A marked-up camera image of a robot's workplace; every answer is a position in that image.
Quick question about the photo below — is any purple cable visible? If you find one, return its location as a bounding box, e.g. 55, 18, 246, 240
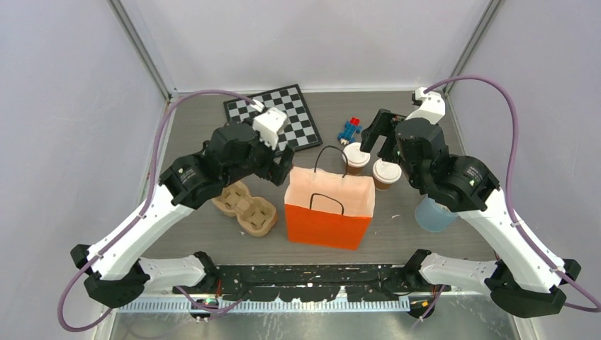
57, 89, 264, 333
424, 74, 601, 314

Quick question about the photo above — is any blue straw holder cup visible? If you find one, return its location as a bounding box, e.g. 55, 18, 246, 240
415, 196, 459, 233

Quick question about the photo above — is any brown paper coffee cup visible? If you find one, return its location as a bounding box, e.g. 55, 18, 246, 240
374, 179, 392, 191

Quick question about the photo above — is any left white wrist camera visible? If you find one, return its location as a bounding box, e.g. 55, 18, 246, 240
250, 99, 288, 151

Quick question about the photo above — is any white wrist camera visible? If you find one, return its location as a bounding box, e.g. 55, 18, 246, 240
250, 99, 288, 151
406, 87, 446, 125

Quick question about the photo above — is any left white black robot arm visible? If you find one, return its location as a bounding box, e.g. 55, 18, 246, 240
71, 119, 294, 308

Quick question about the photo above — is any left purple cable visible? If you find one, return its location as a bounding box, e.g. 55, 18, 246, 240
57, 89, 264, 333

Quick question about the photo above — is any brown pulp cup carrier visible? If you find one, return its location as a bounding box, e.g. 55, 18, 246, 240
211, 181, 278, 237

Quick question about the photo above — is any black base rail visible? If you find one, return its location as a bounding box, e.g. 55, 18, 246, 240
182, 264, 437, 302

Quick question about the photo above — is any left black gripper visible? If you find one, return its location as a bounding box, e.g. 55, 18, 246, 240
223, 127, 294, 187

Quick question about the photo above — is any orange paper bag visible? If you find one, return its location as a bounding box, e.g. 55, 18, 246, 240
283, 164, 376, 250

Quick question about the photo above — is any white cup lid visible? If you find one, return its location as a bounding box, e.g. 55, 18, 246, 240
342, 142, 371, 168
372, 159, 403, 185

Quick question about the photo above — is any black white chessboard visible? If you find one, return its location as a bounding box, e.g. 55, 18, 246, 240
250, 84, 322, 156

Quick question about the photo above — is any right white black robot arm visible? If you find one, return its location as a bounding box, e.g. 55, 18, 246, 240
361, 109, 581, 318

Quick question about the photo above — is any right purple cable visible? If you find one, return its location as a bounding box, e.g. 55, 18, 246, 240
424, 74, 601, 314

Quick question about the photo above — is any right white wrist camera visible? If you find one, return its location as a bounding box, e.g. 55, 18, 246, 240
406, 87, 446, 125

